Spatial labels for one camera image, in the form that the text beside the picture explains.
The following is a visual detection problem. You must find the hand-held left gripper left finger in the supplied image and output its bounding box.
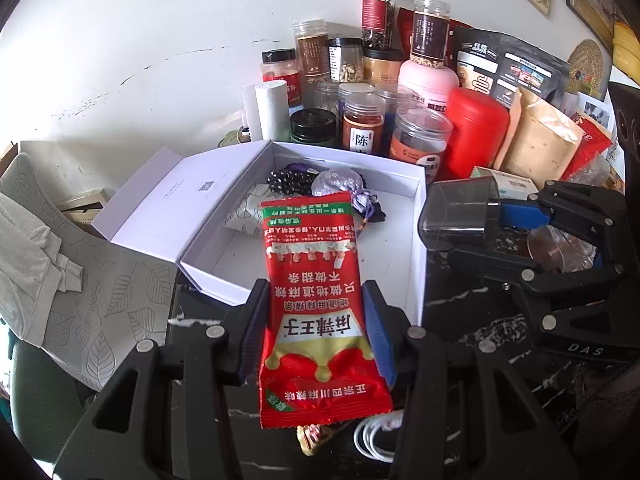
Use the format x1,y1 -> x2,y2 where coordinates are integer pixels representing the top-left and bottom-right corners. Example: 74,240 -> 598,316
52,277 -> 271,480

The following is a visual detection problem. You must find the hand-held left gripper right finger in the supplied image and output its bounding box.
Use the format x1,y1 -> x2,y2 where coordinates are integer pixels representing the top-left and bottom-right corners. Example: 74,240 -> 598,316
361,280 -> 591,480

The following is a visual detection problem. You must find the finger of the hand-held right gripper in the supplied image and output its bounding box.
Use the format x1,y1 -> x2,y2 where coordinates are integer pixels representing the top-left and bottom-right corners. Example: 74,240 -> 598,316
497,180 -> 626,256
446,242 -> 556,306

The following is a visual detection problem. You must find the red snack packet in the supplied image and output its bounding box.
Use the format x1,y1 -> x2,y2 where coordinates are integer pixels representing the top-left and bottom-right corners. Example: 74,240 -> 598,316
257,191 -> 394,430

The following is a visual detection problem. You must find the transparent grey plastic cup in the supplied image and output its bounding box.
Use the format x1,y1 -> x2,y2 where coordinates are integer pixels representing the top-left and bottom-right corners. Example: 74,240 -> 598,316
417,177 -> 501,251

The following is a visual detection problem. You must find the white gift box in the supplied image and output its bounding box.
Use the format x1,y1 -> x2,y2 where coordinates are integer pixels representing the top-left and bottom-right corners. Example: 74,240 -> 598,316
90,140 -> 428,328

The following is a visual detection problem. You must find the silver foil purple-tied pouch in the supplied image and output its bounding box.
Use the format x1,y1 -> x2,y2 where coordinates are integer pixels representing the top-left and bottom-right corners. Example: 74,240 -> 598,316
311,167 -> 373,231

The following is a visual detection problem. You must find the polka dot scrunchie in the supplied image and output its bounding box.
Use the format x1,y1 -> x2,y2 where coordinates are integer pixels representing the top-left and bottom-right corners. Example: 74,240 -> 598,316
266,166 -> 316,196

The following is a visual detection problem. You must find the green and white medicine box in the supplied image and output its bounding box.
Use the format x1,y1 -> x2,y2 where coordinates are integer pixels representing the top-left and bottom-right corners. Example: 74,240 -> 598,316
472,166 -> 541,198

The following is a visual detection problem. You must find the clear glass cup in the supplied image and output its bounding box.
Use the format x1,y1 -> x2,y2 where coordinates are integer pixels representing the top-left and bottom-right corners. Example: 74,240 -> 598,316
526,225 -> 598,273

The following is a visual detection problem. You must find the beige powder pouch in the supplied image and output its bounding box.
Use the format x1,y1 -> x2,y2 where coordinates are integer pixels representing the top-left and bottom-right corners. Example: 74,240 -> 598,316
500,87 -> 586,183

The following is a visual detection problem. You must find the red canister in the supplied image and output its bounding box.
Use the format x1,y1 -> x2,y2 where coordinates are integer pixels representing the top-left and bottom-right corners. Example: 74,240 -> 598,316
440,87 -> 511,181

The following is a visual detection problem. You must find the red pouch with white print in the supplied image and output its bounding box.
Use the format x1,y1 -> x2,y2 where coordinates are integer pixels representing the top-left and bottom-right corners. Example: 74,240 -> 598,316
560,115 -> 613,181

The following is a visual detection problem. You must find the white printed snack packet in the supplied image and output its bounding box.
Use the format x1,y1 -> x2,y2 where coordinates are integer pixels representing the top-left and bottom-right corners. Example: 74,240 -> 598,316
223,183 -> 273,238

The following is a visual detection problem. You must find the gold candy wrapper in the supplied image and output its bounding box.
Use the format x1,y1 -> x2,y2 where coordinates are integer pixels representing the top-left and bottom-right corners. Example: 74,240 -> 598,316
297,422 -> 346,456

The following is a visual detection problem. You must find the wide jar with orange label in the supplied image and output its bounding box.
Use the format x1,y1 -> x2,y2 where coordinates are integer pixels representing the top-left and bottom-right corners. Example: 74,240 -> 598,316
389,107 -> 453,176

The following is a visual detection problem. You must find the black and white photo card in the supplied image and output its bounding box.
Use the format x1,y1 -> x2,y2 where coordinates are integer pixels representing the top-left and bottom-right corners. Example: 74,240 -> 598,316
560,92 -> 613,131

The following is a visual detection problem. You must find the black food pouch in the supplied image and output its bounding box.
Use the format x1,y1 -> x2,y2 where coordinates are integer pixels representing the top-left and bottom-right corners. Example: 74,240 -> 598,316
452,26 -> 571,111

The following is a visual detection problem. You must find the pink plastic jar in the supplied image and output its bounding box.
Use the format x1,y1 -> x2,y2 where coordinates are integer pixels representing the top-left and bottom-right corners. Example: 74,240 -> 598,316
397,57 -> 460,111

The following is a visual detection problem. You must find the woven straw fan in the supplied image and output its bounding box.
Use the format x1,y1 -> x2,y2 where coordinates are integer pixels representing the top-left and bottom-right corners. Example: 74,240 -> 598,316
567,39 -> 613,101

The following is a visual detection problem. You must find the clear-lid plastic jar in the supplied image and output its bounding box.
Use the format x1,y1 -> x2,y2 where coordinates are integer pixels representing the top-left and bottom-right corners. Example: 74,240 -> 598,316
375,85 -> 416,116

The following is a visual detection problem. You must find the jar of orange powder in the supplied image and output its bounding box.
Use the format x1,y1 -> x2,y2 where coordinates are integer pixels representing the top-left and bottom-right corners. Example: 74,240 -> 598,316
342,94 -> 386,156

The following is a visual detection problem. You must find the yellow object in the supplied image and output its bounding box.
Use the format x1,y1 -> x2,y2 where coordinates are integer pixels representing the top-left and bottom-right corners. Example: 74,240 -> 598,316
612,15 -> 640,68

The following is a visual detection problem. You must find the jar of yellow powder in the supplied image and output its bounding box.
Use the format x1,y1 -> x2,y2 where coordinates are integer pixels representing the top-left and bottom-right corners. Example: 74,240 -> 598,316
362,47 -> 403,86

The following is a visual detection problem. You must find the tall jar with brown label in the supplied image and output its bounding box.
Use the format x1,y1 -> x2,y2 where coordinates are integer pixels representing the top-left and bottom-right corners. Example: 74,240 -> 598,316
410,0 -> 451,68

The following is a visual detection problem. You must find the white-lid jar purple label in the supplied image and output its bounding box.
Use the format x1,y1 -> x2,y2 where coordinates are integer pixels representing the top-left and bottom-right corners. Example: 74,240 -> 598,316
337,82 -> 376,111

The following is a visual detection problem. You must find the dark green jar black lid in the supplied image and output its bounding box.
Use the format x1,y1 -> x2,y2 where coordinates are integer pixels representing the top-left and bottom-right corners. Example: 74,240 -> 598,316
290,108 -> 336,145

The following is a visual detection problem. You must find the white paper roll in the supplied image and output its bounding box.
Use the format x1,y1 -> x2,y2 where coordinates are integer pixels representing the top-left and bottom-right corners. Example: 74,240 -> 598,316
254,80 -> 290,142

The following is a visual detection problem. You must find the dark office chair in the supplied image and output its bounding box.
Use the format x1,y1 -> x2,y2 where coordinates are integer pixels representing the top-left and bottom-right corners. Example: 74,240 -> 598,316
10,345 -> 88,466

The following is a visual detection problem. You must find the clear jar of white tablets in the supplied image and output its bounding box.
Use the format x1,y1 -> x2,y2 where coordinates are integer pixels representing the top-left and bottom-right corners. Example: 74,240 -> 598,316
314,81 -> 346,111

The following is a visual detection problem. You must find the white cloth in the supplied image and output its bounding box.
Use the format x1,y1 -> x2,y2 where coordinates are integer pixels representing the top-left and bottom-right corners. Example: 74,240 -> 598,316
0,192 -> 83,346

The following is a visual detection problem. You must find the black-lid jar of dried slices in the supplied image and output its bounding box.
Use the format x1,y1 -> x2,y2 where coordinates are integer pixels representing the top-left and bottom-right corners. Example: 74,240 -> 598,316
327,37 -> 366,83

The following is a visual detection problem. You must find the tall jar with red label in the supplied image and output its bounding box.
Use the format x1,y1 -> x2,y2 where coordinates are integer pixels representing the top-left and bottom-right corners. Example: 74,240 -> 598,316
361,0 -> 397,51

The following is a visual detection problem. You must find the black-lid spice jar red label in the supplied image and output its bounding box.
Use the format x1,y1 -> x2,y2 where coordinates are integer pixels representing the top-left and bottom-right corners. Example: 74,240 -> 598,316
260,49 -> 303,108

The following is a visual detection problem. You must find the clear-lid jar with brown label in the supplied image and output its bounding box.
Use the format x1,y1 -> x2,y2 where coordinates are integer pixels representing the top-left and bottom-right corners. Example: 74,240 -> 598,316
292,20 -> 331,86

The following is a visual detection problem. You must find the white cable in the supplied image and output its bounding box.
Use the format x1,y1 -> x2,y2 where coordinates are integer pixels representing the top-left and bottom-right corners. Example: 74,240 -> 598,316
352,412 -> 403,463

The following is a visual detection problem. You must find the wooden picture frame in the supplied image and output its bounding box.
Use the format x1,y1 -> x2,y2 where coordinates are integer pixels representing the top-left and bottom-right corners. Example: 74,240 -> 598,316
55,187 -> 118,233

